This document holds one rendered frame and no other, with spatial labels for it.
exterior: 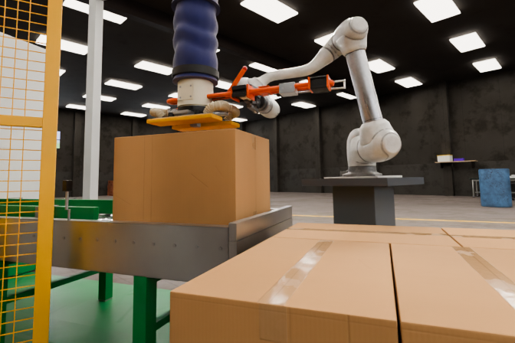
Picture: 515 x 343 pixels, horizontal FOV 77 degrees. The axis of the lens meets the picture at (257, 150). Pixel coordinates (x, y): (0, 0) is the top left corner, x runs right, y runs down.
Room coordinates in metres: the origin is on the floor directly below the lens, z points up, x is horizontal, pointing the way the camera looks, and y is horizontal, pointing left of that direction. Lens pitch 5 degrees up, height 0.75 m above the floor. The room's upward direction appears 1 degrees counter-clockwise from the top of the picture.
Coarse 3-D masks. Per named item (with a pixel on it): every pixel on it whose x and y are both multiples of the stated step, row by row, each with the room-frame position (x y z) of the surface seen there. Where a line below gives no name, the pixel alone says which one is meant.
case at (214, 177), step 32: (128, 160) 1.41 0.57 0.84; (160, 160) 1.35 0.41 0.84; (192, 160) 1.29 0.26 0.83; (224, 160) 1.24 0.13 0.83; (256, 160) 1.43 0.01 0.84; (128, 192) 1.41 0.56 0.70; (160, 192) 1.35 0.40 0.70; (192, 192) 1.29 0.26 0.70; (224, 192) 1.24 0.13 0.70; (256, 192) 1.42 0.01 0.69; (224, 224) 1.24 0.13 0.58
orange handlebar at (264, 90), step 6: (294, 84) 1.32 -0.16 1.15; (300, 84) 1.31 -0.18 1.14; (306, 84) 1.30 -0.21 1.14; (330, 84) 1.28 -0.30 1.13; (252, 90) 1.39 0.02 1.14; (258, 90) 1.38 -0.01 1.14; (264, 90) 1.37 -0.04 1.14; (270, 90) 1.36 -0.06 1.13; (276, 90) 1.36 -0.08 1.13; (300, 90) 1.37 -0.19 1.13; (210, 96) 1.47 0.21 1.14; (216, 96) 1.46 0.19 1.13; (222, 96) 1.45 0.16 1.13; (228, 96) 1.48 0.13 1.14; (168, 102) 1.55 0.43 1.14; (174, 102) 1.54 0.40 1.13
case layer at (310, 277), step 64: (256, 256) 0.89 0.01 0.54; (320, 256) 0.88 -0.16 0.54; (384, 256) 0.87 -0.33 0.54; (448, 256) 0.86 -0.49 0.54; (512, 256) 0.85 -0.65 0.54; (192, 320) 0.61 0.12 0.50; (256, 320) 0.57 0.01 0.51; (320, 320) 0.53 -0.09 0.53; (384, 320) 0.49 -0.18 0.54; (448, 320) 0.49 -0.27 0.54; (512, 320) 0.48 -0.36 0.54
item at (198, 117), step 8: (200, 112) 1.41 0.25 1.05; (152, 120) 1.44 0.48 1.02; (160, 120) 1.43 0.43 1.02; (168, 120) 1.41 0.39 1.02; (176, 120) 1.40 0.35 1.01; (184, 120) 1.39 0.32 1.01; (192, 120) 1.40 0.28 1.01; (200, 120) 1.40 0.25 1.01; (208, 120) 1.40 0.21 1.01; (216, 120) 1.40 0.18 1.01
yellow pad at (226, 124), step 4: (188, 124) 1.60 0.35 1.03; (204, 124) 1.56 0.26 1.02; (208, 124) 1.55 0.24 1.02; (212, 124) 1.55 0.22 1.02; (216, 124) 1.54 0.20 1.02; (220, 124) 1.53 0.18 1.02; (224, 124) 1.52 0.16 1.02; (228, 124) 1.52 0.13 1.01; (232, 124) 1.52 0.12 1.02; (236, 124) 1.56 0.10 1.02; (172, 128) 1.63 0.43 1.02; (176, 128) 1.62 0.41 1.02; (180, 128) 1.61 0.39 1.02; (184, 128) 1.61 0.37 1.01; (188, 128) 1.60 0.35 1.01; (192, 128) 1.60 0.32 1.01; (196, 128) 1.61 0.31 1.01; (200, 128) 1.61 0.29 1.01; (204, 128) 1.61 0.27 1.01; (208, 128) 1.61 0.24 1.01; (212, 128) 1.61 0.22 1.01; (216, 128) 1.61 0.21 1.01; (220, 128) 1.61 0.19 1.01; (224, 128) 1.62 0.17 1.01; (228, 128) 1.62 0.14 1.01
